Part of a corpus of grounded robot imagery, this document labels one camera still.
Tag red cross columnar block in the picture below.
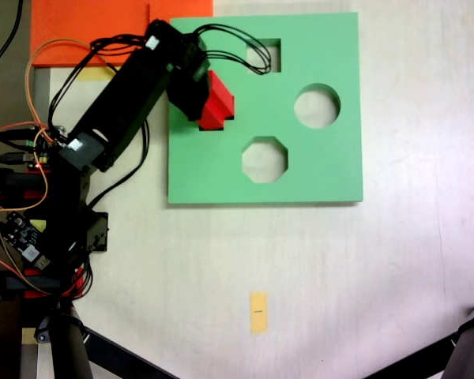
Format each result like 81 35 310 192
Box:
197 69 237 133

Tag large orange foam block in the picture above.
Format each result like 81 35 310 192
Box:
29 0 152 67

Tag green shape hole board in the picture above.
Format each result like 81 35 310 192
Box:
167 11 365 207

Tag yellow tape strip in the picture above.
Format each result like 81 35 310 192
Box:
77 66 119 83

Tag red and black table clamp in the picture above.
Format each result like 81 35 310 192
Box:
0 266 85 303
0 167 51 201

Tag black power converter board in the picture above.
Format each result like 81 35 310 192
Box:
0 210 52 274

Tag yellow tape position marker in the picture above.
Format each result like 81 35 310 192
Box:
249 291 269 336

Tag thin black tripod strut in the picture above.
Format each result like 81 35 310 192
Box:
362 331 460 379
82 325 181 379

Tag thick black tripod leg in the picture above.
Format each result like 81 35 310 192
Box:
444 297 474 379
34 299 95 379

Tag black gripper motor wires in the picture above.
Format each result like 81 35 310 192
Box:
194 24 273 77

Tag black arm link wires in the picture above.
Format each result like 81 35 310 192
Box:
47 32 149 128

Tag thin orange wire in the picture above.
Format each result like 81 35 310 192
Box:
24 37 112 137

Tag circuit board with wires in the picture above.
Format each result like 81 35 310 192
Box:
24 125 66 167

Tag thick black cable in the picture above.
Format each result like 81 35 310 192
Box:
0 0 25 108

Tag black USB plug cable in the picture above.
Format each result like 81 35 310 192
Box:
0 151 35 164

